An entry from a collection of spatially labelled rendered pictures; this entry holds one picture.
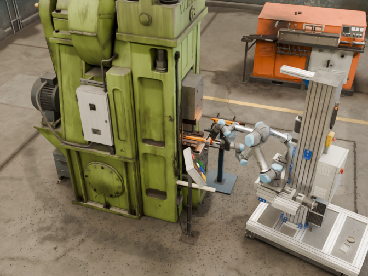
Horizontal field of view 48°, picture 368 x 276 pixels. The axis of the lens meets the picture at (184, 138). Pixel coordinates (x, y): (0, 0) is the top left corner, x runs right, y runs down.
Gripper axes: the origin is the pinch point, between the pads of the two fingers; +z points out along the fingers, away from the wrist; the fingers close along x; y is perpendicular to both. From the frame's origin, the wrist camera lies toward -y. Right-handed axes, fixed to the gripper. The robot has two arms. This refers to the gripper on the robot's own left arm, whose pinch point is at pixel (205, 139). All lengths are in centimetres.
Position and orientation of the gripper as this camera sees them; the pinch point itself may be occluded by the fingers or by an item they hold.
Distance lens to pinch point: 473.8
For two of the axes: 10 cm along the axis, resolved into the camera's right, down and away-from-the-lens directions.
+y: 8.3, 5.6, 0.5
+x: 3.3, -5.5, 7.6
